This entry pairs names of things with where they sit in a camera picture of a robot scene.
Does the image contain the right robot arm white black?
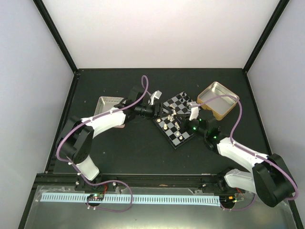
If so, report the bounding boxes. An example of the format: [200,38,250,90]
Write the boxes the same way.
[177,111,297,207]

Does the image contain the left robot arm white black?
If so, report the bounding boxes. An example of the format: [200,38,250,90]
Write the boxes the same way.
[56,87,173,190]

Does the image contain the white chess pieces pile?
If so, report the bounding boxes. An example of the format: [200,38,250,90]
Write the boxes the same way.
[167,104,177,122]

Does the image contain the checkered chess board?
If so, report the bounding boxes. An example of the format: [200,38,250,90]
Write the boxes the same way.
[153,94,194,149]

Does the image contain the right circuit board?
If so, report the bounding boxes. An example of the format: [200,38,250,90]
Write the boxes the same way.
[219,196,244,204]

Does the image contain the circuit board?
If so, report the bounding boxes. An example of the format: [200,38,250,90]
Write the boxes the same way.
[219,196,244,204]
[87,194,104,201]

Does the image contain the left circuit board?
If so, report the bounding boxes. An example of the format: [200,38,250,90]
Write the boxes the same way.
[87,194,104,201]

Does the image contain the gold tin box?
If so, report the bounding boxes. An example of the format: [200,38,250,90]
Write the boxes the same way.
[196,82,239,121]

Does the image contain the silver tin tray pink rim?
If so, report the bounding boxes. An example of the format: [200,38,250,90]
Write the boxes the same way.
[92,96,125,132]

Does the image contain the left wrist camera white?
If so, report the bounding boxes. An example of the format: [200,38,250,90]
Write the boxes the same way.
[150,90,162,105]

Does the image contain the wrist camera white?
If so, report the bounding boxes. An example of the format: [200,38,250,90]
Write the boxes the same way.
[187,102,199,121]
[150,90,162,105]

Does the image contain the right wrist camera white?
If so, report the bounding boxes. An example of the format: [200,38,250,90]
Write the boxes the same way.
[187,102,199,121]

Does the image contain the light blue slotted cable duct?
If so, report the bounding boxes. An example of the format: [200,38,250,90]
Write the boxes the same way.
[40,193,221,207]

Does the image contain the black mounting rail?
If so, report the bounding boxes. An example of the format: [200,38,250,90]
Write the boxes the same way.
[35,173,253,193]

